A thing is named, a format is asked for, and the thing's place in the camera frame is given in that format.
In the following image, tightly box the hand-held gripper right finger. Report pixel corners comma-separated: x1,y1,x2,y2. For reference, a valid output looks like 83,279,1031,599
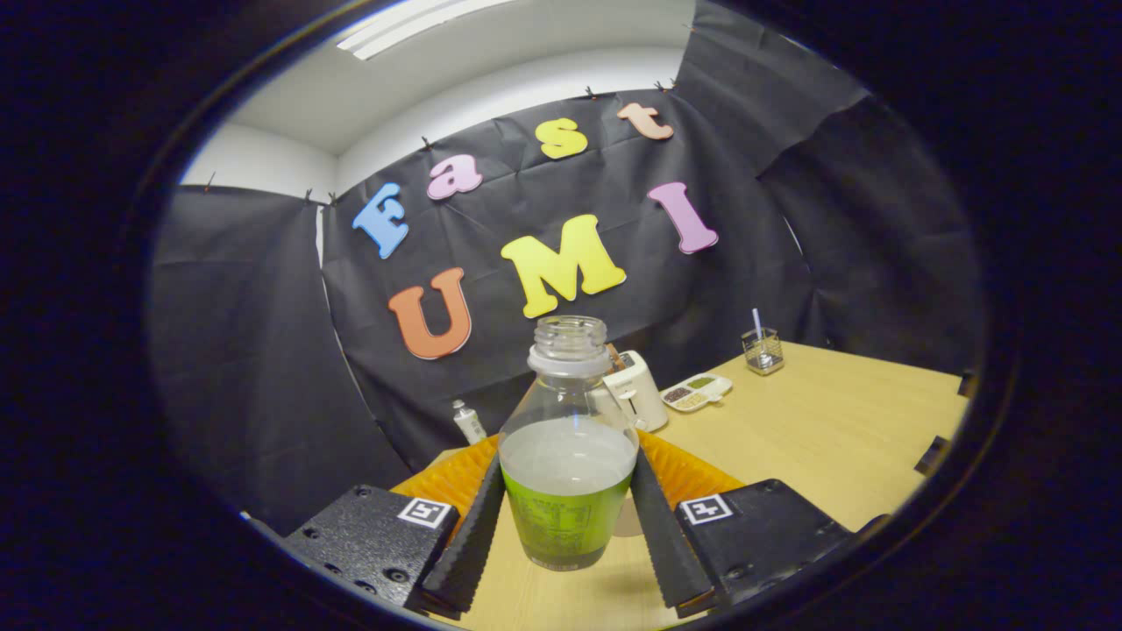
631,429,886,614

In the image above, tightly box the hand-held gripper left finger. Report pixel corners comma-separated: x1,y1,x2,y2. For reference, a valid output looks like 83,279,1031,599
285,434,508,619

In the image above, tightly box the green juice bottle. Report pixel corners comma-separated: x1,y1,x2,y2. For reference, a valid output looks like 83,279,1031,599
497,315,639,572

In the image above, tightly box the white tube with green label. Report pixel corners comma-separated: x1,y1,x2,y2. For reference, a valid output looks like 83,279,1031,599
452,400,487,445

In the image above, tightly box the white toaster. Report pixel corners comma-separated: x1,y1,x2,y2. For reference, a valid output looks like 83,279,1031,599
589,351,669,433

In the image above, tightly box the white divided snack tray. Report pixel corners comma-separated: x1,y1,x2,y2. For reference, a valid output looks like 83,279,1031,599
660,372,734,414

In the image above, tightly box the wooden table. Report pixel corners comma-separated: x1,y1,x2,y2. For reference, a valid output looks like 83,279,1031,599
390,340,969,631

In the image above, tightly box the clear square holder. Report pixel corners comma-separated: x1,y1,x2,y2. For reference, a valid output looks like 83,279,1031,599
742,328,785,376

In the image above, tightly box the black backdrop cloth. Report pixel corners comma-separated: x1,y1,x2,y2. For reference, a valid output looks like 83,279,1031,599
149,0,983,535

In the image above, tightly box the ceiling light panel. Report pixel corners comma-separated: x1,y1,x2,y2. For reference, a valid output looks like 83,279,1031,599
336,0,518,60

